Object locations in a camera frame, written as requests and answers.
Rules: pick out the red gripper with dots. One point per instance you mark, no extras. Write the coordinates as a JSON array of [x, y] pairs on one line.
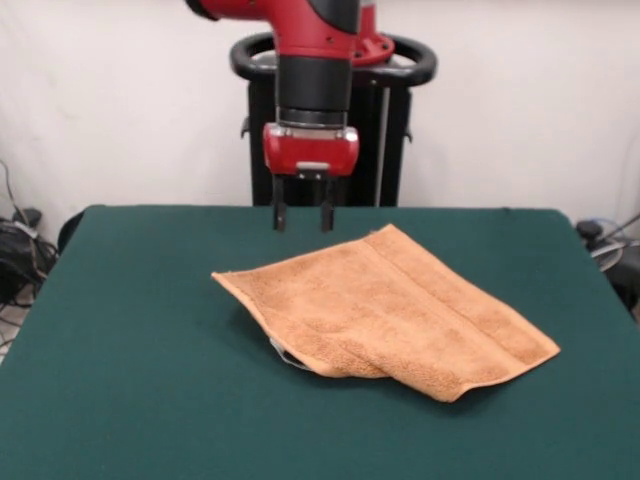
[[310, 152]]

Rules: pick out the orange towel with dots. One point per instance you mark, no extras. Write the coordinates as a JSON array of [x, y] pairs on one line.
[[400, 320]]

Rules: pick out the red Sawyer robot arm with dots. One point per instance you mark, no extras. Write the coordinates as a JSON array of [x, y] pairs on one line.
[[310, 45]]

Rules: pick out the dark green table cloth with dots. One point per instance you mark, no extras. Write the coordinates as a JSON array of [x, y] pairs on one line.
[[150, 375]]

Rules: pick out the small black device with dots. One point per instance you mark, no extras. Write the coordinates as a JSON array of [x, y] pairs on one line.
[[590, 229]]

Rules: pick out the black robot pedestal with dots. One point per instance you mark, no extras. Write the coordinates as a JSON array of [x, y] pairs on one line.
[[370, 125]]

